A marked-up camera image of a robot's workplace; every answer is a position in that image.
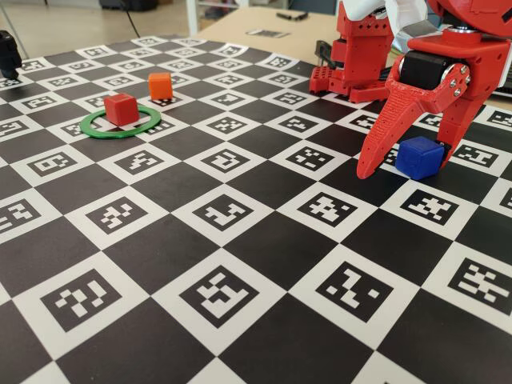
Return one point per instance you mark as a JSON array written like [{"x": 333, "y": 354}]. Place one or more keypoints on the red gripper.
[{"x": 480, "y": 56}]

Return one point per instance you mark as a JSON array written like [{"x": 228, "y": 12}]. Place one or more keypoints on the blue cube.
[{"x": 420, "y": 158}]

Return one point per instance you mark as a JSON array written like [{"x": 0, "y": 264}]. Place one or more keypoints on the orange cube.
[{"x": 160, "y": 86}]

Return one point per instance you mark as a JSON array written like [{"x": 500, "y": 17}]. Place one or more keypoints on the red cube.
[{"x": 122, "y": 110}]

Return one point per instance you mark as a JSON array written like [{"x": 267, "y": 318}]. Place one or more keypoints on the red robot arm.
[{"x": 360, "y": 60}]

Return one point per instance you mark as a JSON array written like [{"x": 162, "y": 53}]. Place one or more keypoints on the printed marker paper sheet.
[{"x": 267, "y": 33}]

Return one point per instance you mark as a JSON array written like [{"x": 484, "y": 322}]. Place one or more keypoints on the black white marker checkerboard mat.
[{"x": 280, "y": 260}]

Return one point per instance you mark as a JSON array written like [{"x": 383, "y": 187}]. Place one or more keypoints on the black furniture base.
[{"x": 132, "y": 4}]

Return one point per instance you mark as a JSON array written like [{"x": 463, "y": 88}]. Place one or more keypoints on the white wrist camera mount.
[{"x": 400, "y": 16}]

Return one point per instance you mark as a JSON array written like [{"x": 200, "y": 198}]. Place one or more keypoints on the white metal frame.
[{"x": 194, "y": 20}]

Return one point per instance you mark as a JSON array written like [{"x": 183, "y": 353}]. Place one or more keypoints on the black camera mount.
[{"x": 8, "y": 52}]

